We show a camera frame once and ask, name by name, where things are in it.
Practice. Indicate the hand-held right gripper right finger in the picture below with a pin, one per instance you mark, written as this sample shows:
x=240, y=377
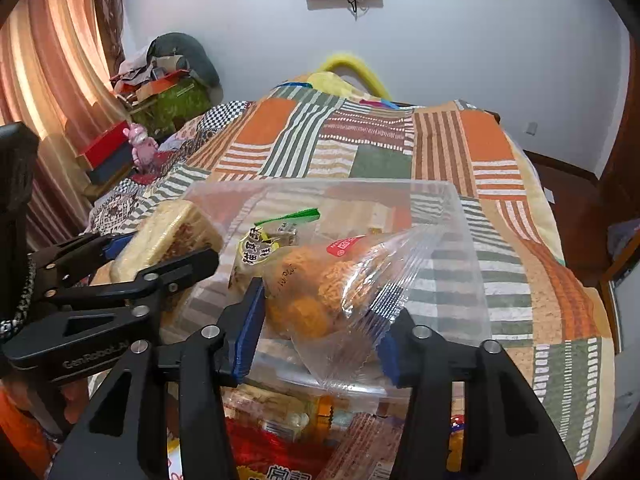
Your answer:
x=391, y=360

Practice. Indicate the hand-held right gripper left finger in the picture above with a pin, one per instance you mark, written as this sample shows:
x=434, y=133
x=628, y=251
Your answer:
x=246, y=332

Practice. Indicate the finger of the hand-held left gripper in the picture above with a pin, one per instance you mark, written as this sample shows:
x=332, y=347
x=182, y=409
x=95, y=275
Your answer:
x=116, y=245
x=165, y=272

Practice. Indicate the clear packet of orange cookies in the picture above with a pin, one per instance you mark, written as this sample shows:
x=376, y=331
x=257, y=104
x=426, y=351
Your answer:
x=305, y=290

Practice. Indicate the clear plastic container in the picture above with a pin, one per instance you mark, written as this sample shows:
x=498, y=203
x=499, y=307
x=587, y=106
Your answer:
x=452, y=240

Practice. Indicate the dark blue box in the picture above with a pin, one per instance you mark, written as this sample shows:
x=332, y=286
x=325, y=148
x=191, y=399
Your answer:
x=112, y=167

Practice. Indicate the green-topped snack packet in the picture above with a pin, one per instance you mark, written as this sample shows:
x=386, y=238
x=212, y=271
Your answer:
x=251, y=255

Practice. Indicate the clear striped snack packet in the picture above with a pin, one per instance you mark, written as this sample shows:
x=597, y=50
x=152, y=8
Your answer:
x=367, y=435

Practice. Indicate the orange snack packet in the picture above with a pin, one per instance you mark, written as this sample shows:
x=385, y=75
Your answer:
x=322, y=410

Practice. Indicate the yellow and blue snack packet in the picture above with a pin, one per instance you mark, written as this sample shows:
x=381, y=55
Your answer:
x=457, y=432

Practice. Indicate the pink bear toy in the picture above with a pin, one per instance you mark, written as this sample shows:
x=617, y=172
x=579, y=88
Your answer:
x=142, y=147

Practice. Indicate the red box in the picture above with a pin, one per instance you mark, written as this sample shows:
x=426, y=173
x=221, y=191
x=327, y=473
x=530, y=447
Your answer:
x=102, y=144

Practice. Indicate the red snack packet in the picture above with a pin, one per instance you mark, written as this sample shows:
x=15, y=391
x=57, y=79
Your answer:
x=272, y=452

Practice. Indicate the green patterned box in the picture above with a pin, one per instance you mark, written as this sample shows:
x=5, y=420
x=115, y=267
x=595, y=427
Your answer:
x=172, y=102

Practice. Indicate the orange striped curtain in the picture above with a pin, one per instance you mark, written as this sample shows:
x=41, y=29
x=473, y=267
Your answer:
x=50, y=45

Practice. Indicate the pile of clothes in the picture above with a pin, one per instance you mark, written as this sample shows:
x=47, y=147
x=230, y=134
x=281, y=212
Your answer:
x=167, y=57

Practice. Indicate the patchwork blanket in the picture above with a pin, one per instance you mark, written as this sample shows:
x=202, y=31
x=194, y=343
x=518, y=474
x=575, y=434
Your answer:
x=380, y=160

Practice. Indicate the yellow plush cushion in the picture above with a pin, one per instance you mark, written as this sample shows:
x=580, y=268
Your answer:
x=345, y=67

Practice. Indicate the wooden furniture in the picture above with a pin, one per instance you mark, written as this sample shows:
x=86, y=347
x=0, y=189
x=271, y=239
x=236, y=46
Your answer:
x=617, y=170

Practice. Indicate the white wall socket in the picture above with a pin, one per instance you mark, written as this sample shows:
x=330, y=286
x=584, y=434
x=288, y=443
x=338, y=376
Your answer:
x=531, y=128

